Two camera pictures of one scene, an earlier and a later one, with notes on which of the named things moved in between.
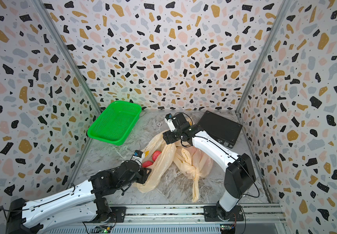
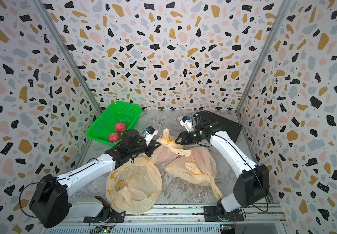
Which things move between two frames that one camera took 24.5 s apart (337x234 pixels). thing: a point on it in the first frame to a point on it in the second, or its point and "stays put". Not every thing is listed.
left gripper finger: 142,180 to 149,153
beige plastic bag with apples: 161,167 to 134,186
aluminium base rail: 255,219 stays put
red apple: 155,154 to 120,126
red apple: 147,164 to 114,137
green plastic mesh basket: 116,123 stays put
